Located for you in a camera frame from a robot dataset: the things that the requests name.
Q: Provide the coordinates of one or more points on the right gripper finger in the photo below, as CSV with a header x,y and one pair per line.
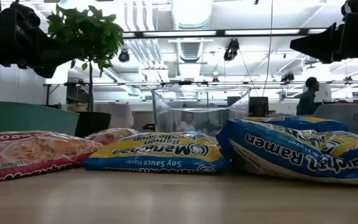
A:
x,y
315,45

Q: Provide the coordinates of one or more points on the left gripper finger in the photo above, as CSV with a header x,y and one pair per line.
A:
x,y
57,56

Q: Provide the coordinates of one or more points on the potted green plant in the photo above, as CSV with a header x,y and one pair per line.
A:
x,y
85,34

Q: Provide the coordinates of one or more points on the white cabinet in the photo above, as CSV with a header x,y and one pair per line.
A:
x,y
325,93

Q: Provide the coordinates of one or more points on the teal plastic bin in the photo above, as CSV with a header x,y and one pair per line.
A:
x,y
26,118

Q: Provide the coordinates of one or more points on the white covered furniture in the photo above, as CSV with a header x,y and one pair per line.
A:
x,y
121,115

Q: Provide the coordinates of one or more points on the black beam with light strips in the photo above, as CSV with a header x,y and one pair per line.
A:
x,y
219,32

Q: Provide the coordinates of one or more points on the small black monitor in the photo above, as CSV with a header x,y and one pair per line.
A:
x,y
234,101

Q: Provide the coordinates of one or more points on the clear plastic bin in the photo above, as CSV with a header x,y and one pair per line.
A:
x,y
166,102

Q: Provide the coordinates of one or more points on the black ceiling camera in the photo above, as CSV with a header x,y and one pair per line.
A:
x,y
231,49
287,77
124,56

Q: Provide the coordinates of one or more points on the black background frame rail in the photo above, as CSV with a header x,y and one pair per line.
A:
x,y
135,83

